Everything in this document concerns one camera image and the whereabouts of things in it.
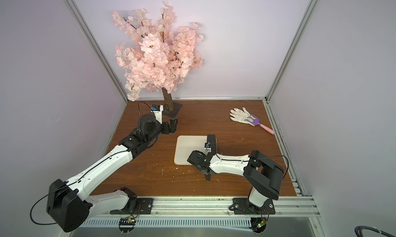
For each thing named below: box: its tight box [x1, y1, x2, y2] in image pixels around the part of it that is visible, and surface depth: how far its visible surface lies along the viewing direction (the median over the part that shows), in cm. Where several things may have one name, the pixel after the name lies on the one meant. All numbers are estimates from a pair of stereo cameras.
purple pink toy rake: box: [250, 113, 275, 135], surface depth 105 cm
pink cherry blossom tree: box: [112, 0, 205, 117], surface depth 77 cm
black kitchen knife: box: [206, 133, 217, 154], surface depth 100 cm
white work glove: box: [228, 107, 256, 127], surface depth 112 cm
